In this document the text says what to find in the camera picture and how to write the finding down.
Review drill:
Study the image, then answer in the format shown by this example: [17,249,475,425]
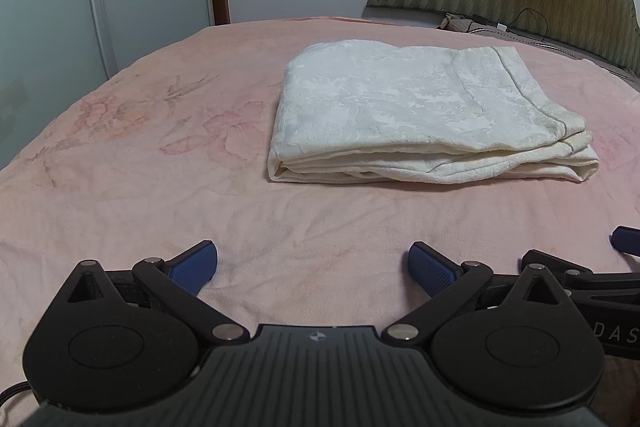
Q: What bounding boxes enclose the white textured pants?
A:
[266,39,601,185]

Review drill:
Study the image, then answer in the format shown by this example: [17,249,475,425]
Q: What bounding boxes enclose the thin black charger cable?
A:
[509,8,552,42]

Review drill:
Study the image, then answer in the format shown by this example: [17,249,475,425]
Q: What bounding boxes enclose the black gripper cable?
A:
[0,381,32,409]

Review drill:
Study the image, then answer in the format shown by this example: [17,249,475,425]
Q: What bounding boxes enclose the brown crumpled cloth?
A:
[439,13,482,34]

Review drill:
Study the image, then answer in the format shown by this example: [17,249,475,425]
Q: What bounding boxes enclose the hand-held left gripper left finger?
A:
[47,240,251,345]

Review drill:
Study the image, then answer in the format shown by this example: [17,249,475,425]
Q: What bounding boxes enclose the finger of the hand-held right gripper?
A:
[610,227,640,257]
[520,249,640,308]

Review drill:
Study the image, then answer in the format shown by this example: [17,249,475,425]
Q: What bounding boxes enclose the pink floral blanket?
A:
[0,16,640,408]

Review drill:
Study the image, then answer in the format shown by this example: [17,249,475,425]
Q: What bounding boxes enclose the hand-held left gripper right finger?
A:
[382,242,573,343]

